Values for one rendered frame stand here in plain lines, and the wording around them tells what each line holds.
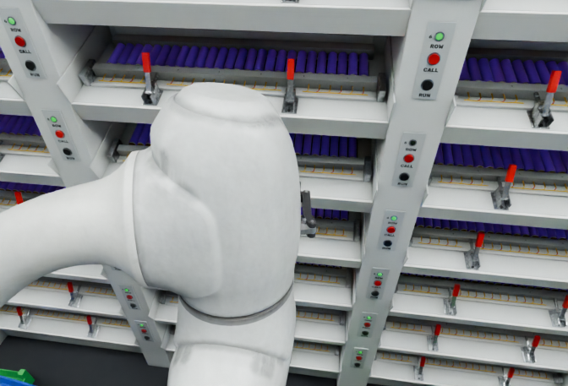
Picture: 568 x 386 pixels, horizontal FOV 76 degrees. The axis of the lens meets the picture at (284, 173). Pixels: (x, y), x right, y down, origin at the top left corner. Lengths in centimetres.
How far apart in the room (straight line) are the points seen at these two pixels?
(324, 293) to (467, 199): 46
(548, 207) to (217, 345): 74
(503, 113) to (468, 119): 6
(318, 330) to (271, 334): 90
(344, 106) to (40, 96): 58
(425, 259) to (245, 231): 74
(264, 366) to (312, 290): 75
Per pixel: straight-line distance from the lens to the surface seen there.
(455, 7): 62
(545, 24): 68
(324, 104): 69
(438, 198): 82
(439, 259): 96
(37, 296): 152
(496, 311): 117
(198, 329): 32
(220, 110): 23
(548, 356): 140
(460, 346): 130
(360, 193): 78
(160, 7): 66
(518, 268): 103
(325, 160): 80
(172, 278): 26
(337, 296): 106
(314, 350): 139
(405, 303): 109
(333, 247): 92
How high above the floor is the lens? 139
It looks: 37 degrees down
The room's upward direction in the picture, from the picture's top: straight up
